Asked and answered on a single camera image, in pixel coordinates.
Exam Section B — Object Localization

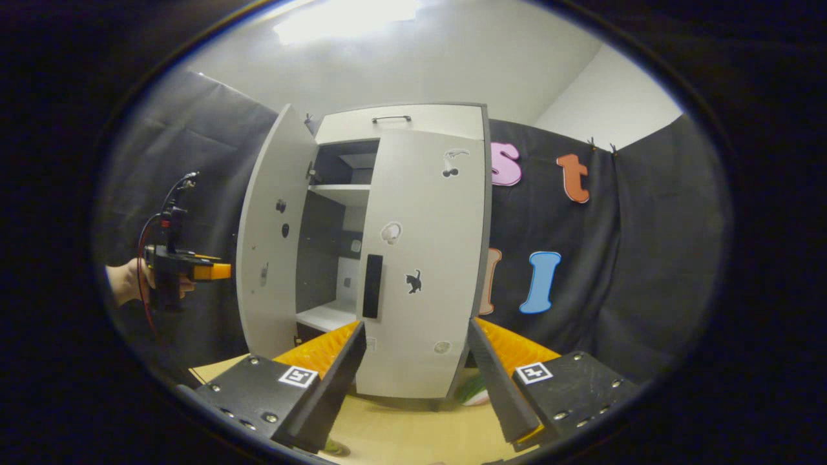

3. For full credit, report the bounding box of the white and gray cabinet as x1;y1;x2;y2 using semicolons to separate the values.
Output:
294;102;493;411

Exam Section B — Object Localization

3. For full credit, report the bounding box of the black cable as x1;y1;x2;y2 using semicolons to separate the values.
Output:
162;170;200;215

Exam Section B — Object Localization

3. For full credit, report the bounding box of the white cabinet drawer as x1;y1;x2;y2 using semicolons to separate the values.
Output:
314;103;486;145

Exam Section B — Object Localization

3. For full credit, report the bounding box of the white cabinet door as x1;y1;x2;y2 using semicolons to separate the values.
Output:
235;104;320;360
355;128;492;400

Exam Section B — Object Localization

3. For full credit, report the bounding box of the green and pink object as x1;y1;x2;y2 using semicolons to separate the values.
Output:
454;371;490;408

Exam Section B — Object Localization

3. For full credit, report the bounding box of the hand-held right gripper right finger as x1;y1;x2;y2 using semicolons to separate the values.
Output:
466;316;642;453

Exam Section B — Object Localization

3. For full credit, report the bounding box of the white cabinet shelf board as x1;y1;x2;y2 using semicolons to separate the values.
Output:
308;183;373;208
295;300;359;334

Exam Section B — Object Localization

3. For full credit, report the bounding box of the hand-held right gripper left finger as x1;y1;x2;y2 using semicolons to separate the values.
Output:
193;321;368;455

